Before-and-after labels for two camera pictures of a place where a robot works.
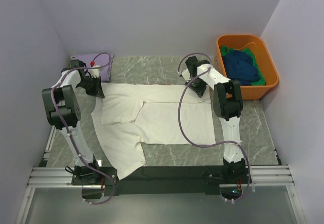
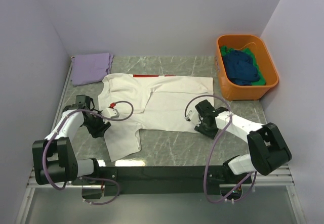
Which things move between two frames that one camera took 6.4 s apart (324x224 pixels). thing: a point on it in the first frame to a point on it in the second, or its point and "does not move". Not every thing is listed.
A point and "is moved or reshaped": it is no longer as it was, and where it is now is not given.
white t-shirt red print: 128,115 is moved or reshaped
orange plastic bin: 242,57 does not move
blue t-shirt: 240,66 does not move
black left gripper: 97,91 to 99,131
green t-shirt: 262,81 does not move
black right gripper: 200,91 to 210,134
